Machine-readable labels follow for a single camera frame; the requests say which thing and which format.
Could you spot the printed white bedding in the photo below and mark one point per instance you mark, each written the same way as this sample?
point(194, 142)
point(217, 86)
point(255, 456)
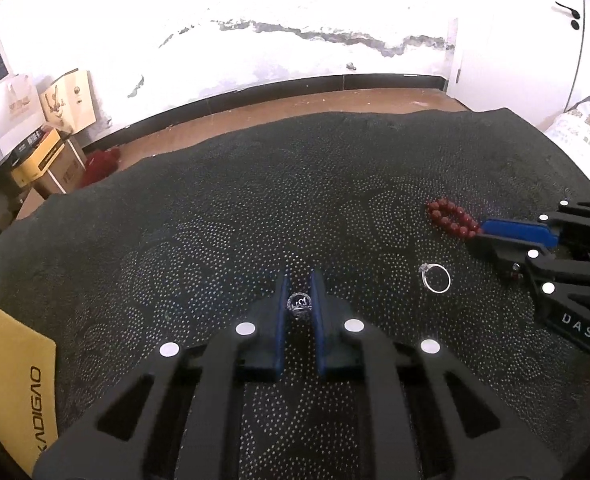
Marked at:
point(582, 127)

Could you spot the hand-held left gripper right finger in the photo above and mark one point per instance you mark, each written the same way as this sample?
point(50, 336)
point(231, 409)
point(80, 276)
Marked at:
point(320, 325)

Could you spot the red cloth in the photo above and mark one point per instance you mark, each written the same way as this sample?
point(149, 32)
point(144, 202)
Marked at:
point(100, 165)

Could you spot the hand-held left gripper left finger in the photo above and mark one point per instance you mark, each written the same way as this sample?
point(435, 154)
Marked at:
point(279, 325)

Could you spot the yellow cardboard box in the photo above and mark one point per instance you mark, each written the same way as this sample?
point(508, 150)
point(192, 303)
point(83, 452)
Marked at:
point(37, 165)

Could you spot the dark dotted blanket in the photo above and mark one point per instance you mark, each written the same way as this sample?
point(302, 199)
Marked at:
point(255, 200)

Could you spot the brown cardboard box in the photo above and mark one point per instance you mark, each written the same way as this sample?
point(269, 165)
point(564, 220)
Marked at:
point(67, 172)

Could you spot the black flat box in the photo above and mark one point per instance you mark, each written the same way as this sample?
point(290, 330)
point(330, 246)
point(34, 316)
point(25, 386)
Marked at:
point(30, 142)

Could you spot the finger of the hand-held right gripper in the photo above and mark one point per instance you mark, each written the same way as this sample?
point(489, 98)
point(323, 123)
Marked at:
point(517, 231)
point(565, 280)

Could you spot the white door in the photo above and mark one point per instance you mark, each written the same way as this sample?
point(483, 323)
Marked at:
point(520, 50)

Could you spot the yellow padded envelope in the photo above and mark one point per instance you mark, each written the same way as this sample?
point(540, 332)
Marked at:
point(5, 375)

